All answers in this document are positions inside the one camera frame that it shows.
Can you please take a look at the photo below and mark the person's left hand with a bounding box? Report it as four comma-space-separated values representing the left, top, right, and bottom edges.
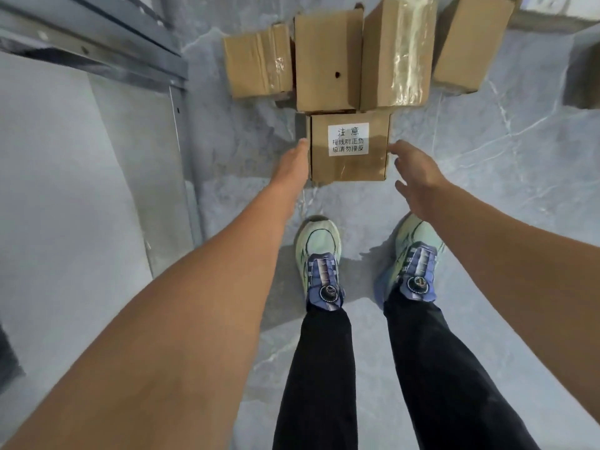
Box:
271, 137, 311, 198

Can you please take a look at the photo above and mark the person's right hand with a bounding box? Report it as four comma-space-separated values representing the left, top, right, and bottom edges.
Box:
387, 139, 451, 216

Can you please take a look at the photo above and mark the brown box square white label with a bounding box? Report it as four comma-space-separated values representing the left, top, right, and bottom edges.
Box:
306, 111, 393, 184

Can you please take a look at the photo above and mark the pile of brown cardboard boxes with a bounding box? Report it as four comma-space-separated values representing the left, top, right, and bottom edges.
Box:
222, 0, 600, 113

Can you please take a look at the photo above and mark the person's right forearm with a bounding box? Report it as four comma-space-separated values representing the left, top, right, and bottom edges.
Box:
419, 182, 600, 423

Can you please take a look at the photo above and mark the person's left forearm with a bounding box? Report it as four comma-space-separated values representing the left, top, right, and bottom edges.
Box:
0, 180, 301, 450

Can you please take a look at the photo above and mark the person's right shoe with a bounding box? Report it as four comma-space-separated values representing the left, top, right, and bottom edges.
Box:
374, 212, 445, 303

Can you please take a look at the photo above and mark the person's right leg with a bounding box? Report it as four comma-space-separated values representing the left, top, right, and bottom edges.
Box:
383, 287, 540, 450

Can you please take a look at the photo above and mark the person's leg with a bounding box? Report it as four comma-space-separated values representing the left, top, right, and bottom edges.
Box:
273, 304, 357, 450
383, 287, 540, 450

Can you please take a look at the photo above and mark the person's left leg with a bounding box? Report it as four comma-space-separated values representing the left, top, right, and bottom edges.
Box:
273, 304, 357, 450

